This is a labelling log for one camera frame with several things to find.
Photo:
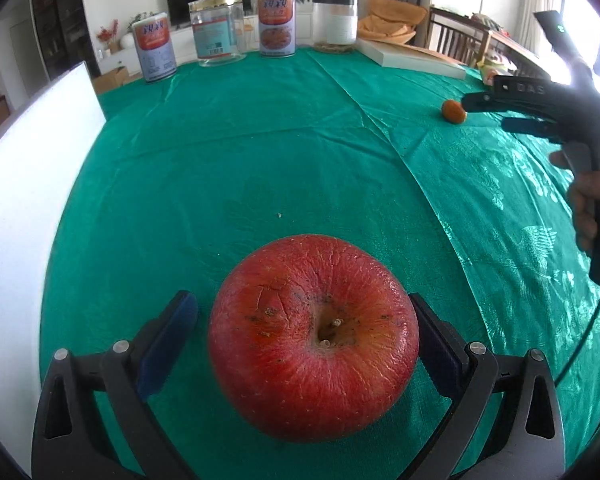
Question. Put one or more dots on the red apple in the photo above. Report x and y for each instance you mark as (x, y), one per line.
(312, 340)

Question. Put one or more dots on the white plastic bag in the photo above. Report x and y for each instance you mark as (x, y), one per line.
(495, 67)

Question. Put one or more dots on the wooden bench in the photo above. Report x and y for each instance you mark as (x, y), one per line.
(460, 35)

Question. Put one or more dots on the brown cardboard box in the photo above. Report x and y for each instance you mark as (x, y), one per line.
(111, 79)

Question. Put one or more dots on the round white vase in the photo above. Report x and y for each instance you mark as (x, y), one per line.
(126, 41)

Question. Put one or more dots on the white cardboard box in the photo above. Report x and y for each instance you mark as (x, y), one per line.
(25, 210)

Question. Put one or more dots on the tall black display cabinet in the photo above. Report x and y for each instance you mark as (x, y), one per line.
(57, 20)

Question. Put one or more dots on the flat white gift box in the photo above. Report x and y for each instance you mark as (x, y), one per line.
(410, 57)

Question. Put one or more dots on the orange lounge chair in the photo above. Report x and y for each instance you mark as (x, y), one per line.
(392, 22)

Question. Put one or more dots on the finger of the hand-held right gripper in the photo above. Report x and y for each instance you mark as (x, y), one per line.
(527, 125)
(520, 92)

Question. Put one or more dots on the person's right hand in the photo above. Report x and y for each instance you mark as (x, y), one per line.
(585, 200)

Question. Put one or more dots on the clear jar black lid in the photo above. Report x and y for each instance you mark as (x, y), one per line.
(335, 22)

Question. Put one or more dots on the red flower arrangement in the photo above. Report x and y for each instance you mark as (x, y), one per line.
(107, 35)

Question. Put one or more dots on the silver tin can red label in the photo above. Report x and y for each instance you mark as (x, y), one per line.
(276, 24)
(153, 47)

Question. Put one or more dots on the small orange tangerine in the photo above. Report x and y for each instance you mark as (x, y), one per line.
(453, 111)

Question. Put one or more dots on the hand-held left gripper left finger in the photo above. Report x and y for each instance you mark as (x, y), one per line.
(167, 345)

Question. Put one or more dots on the green satin tablecloth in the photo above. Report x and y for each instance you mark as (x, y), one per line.
(230, 160)

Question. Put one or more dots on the clear jar gold lid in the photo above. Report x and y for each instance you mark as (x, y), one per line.
(217, 30)

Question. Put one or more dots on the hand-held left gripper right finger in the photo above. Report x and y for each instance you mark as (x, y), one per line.
(440, 347)

